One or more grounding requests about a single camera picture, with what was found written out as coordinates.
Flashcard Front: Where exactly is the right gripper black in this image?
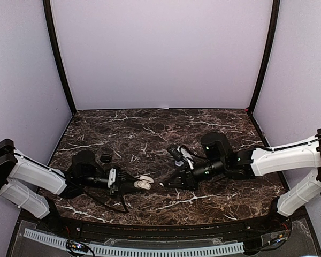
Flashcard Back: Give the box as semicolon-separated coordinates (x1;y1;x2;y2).
164;158;227;191

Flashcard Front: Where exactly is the beige earbud charging case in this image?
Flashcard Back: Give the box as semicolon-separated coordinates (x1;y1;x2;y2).
134;175;154;190

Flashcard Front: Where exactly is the black earbud charging case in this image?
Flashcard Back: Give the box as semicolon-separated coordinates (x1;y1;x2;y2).
100;154;112;163

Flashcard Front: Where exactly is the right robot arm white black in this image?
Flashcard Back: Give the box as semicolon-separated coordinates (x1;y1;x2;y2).
162;128;321;232

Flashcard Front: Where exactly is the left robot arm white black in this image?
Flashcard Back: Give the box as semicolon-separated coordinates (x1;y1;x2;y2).
0;139;150;233

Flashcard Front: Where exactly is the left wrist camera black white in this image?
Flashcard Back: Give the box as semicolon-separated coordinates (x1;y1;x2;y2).
108;168;121;189

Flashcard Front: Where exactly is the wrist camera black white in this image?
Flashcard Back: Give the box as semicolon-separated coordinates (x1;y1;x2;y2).
108;168;121;189
167;145;195;170

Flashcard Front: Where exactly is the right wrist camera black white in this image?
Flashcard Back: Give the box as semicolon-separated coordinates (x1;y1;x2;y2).
167;145;195;170

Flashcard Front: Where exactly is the black front table rail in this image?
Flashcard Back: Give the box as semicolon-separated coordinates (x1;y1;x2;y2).
56;217;270;240

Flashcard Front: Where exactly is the left circuit board with wires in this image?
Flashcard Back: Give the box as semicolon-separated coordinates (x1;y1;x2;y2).
65;239;89;254

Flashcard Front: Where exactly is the circuit board with wires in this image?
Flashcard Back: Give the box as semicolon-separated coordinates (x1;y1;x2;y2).
267;233;287;246
65;239;89;254

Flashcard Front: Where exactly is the grey slotted cable duct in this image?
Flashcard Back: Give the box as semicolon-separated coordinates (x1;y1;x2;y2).
23;228;244;255

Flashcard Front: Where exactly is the right circuit board with wires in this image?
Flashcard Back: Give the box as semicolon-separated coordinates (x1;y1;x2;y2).
267;233;287;246

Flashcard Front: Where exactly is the black frame post left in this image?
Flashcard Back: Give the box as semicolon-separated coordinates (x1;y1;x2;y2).
42;0;77;116

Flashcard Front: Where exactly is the black frame post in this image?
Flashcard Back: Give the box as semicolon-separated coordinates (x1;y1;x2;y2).
42;0;77;116
248;0;280;116

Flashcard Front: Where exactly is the black frame post right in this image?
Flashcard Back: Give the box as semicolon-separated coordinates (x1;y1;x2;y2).
248;0;280;116

